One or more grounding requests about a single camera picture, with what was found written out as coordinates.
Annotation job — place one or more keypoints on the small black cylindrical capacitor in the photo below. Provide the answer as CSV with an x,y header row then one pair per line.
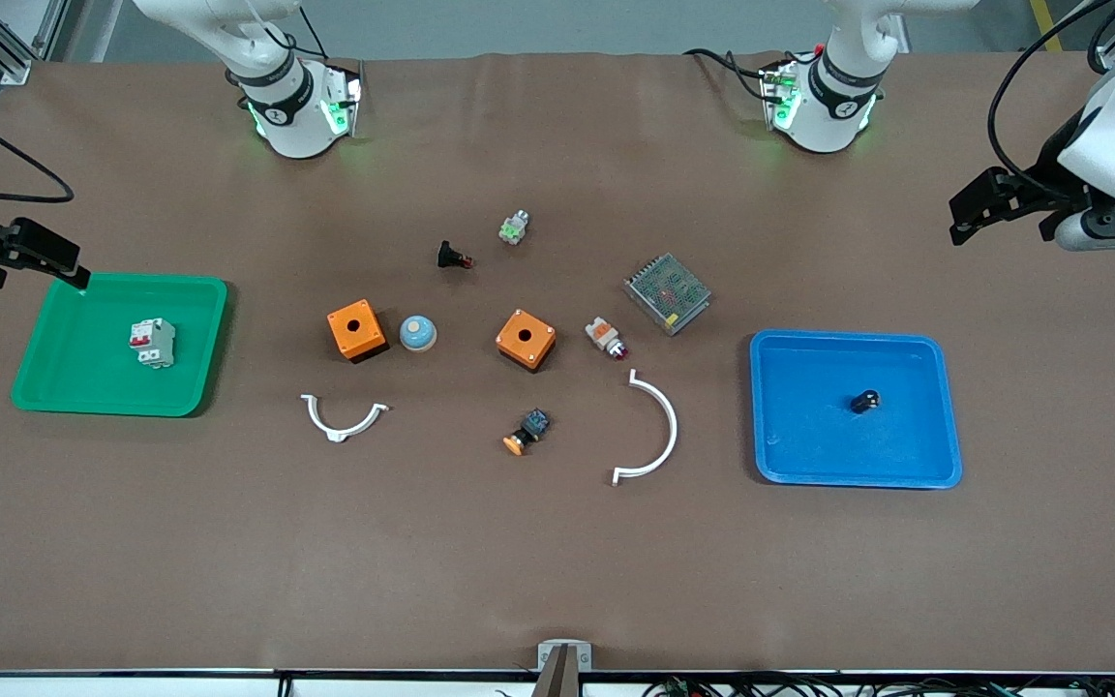
x,y
864,402

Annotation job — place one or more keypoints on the orange mushroom push button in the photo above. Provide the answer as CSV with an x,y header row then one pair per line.
x,y
528,429

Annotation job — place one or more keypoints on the brown table mat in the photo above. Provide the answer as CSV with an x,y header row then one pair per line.
x,y
557,561

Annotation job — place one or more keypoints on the green plastic tray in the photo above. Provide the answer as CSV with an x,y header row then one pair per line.
x,y
83,378

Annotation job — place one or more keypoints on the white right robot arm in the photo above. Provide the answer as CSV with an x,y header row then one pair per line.
x,y
291,116

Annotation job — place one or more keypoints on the blue dome button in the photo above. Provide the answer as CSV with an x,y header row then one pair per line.
x,y
417,332

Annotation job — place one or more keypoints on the orange push button box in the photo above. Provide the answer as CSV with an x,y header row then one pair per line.
x,y
538,350
369,337

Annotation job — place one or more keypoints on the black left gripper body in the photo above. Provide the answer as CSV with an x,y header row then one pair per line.
x,y
1042,181

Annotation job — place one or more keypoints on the metal mesh power supply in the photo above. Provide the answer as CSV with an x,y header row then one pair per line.
x,y
669,290

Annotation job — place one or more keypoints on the small white pipe clamp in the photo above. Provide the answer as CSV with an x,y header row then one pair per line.
x,y
335,432

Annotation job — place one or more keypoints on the green and white push button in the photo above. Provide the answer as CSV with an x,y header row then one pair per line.
x,y
514,229

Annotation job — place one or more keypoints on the large white curved clamp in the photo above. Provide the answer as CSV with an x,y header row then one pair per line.
x,y
671,426

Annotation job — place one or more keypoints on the white circuit breaker red switch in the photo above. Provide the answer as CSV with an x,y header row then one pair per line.
x,y
153,341

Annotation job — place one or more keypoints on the blue plastic tray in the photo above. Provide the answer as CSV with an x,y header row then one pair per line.
x,y
809,436

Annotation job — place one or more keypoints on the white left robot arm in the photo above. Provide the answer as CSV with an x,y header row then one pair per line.
x,y
828,106

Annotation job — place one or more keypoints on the white orange red indicator lamp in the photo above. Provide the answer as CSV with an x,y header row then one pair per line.
x,y
604,334

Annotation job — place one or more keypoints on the grey metal table bracket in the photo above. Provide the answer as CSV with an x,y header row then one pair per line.
x,y
546,656

